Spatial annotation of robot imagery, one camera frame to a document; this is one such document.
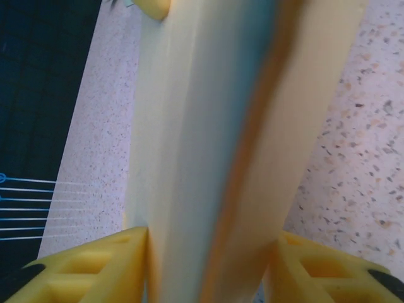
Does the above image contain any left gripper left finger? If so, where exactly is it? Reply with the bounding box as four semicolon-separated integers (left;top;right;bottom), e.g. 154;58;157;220
0;226;149;303

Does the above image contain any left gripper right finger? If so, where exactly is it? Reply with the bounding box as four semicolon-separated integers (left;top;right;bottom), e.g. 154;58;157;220
263;230;404;303

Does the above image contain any yellow paper box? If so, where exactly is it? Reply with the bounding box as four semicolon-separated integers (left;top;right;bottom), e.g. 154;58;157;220
121;0;371;303

